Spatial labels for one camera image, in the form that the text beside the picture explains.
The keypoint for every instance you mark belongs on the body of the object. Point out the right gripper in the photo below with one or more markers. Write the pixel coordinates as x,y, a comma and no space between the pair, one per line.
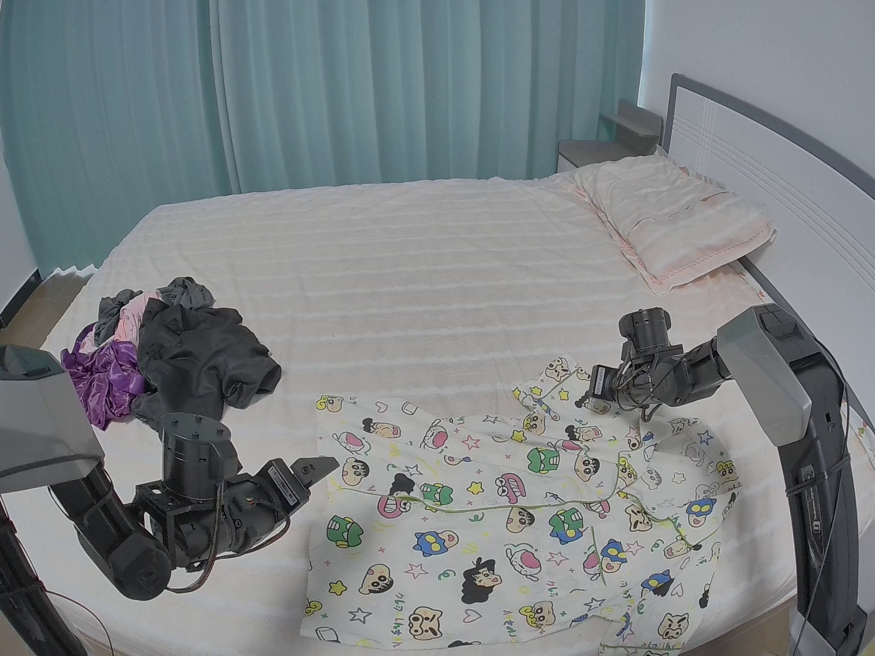
608,387

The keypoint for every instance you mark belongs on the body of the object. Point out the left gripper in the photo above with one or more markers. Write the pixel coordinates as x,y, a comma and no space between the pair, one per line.
263,503

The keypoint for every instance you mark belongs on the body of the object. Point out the white printed pyjama top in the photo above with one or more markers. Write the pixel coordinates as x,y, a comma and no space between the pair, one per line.
478,503

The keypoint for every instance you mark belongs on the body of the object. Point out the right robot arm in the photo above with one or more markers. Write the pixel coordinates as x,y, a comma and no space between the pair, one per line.
765,366

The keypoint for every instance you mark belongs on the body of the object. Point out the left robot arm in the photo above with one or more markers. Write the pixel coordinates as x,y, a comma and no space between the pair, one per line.
198,455

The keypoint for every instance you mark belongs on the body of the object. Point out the bed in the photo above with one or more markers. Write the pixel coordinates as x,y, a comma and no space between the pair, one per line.
410,264

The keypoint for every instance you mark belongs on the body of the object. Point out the black shirt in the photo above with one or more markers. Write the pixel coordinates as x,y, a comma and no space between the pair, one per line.
198,359

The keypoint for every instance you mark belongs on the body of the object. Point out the pale pink striped pillow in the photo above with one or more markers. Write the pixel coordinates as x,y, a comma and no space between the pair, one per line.
670,216

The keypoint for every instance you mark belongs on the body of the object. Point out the grey garment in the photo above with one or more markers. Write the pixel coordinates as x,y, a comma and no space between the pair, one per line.
188,292

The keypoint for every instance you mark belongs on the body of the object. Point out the purple garment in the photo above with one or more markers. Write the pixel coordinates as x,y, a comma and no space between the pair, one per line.
109,380

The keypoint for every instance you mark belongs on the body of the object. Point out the grey bedside table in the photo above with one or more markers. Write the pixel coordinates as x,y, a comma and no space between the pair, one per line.
595,151

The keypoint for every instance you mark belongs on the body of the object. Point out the pink garment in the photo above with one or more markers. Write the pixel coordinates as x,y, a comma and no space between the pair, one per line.
130,322

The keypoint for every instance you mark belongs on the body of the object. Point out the blue-green curtain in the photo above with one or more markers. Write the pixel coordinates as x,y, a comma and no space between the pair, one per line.
342,59

